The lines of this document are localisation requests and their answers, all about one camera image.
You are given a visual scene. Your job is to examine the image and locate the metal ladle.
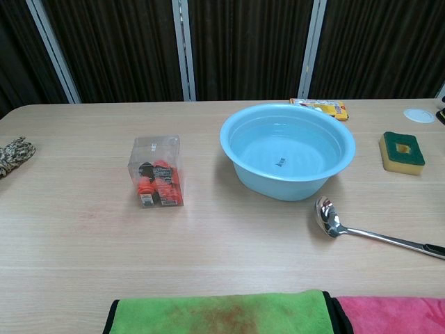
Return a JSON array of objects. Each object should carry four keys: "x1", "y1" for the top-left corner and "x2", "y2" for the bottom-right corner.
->
[{"x1": 314, "y1": 195, "x2": 445, "y2": 260}]

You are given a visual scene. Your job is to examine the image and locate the light blue bowl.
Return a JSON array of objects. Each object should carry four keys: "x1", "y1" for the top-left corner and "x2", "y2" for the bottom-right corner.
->
[{"x1": 219, "y1": 103, "x2": 357, "y2": 202}]

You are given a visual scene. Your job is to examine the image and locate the clear box with orange items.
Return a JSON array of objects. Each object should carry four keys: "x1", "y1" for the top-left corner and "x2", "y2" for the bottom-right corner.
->
[{"x1": 127, "y1": 134, "x2": 185, "y2": 209}]

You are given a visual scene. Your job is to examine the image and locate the yellow snack packet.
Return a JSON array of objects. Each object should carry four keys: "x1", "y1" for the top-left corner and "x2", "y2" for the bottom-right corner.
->
[{"x1": 289, "y1": 97, "x2": 350, "y2": 122}]

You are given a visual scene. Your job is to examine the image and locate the green microfiber cloth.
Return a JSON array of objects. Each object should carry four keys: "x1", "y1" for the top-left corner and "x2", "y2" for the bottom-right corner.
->
[{"x1": 103, "y1": 289, "x2": 340, "y2": 334}]

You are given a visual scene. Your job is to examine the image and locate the yellow green scouring sponge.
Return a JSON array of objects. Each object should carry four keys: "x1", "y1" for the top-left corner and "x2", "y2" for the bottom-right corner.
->
[{"x1": 378, "y1": 131, "x2": 426, "y2": 177}]

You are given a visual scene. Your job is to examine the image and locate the white round table grommet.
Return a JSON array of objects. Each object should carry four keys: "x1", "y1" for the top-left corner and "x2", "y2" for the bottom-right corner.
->
[{"x1": 403, "y1": 108, "x2": 436, "y2": 124}]

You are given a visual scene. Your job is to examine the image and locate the pink microfiber cloth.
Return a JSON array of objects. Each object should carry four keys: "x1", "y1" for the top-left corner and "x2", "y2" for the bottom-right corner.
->
[{"x1": 333, "y1": 295, "x2": 445, "y2": 334}]

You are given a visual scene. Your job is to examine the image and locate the grey metal partition post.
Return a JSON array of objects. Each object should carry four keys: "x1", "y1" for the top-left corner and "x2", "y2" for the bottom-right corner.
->
[
  {"x1": 298, "y1": 0, "x2": 327, "y2": 99},
  {"x1": 26, "y1": 0, "x2": 83, "y2": 104},
  {"x1": 172, "y1": 0, "x2": 197, "y2": 102}
]

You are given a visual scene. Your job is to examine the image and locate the speckled rope bundle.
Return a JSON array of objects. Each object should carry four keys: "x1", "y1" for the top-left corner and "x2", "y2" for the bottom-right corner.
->
[{"x1": 0, "y1": 136, "x2": 37, "y2": 180}]

